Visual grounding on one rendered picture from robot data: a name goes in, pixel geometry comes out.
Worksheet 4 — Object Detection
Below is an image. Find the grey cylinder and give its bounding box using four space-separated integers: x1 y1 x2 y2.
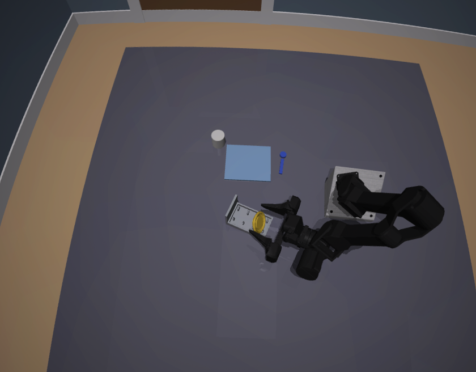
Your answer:
211 130 225 149

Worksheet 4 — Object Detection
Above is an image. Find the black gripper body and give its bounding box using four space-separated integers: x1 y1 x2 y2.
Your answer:
266 195 312 263

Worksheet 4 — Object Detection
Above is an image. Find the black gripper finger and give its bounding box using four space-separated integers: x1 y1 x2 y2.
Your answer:
249 230 272 254
261 200 289 216

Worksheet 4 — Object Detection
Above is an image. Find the light blue flat mat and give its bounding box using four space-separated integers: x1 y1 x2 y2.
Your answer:
224 145 271 182

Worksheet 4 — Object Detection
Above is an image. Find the grey dish rack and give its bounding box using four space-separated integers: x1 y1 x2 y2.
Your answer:
225 195 273 236

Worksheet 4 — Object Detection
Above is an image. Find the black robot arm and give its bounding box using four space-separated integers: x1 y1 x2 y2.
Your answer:
283 172 445 281

